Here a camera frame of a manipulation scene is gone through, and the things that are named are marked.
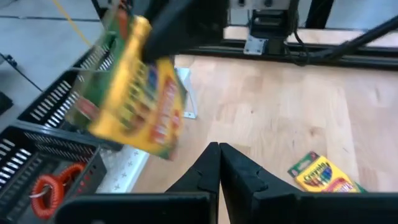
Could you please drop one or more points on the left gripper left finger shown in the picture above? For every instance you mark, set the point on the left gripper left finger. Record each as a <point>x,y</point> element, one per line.
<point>140,208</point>

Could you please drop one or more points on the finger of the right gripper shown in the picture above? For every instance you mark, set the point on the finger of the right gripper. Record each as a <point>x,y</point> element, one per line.
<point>186,28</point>

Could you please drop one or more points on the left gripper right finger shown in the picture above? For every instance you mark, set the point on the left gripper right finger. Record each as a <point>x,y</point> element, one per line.
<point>280,208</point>

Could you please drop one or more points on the yellow green Crayola crayon box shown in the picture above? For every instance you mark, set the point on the yellow green Crayola crayon box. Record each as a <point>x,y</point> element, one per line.
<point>130,93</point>
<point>326,177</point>

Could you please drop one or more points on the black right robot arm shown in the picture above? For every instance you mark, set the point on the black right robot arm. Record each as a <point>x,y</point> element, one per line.
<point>270,25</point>

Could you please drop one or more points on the black plastic mesh basket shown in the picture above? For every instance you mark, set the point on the black plastic mesh basket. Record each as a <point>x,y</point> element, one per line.
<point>53,105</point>
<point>93,59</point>
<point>18,146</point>

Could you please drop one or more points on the black aluminium table frame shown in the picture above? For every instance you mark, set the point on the black aluminium table frame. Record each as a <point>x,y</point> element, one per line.
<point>357,59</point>

